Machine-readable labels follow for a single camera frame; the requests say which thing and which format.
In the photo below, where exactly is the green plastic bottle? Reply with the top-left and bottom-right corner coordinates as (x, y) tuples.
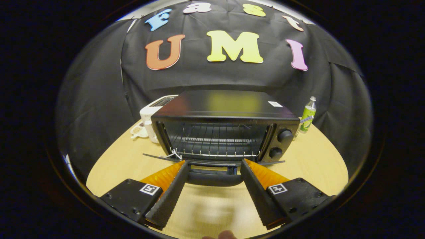
(299, 96), (317, 134)

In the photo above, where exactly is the black toaster oven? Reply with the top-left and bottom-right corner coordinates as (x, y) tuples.
(143, 90), (301, 187)

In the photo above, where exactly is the white bread toaster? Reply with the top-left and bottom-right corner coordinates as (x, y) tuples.
(139, 95), (179, 144)

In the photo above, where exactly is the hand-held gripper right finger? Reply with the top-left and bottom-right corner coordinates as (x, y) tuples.
(240, 159), (332, 230)

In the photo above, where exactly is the black backdrop cloth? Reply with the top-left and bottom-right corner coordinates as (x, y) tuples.
(56, 0), (372, 181)

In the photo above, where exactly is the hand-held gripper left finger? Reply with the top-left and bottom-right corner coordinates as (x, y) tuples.
(100, 160), (190, 230)

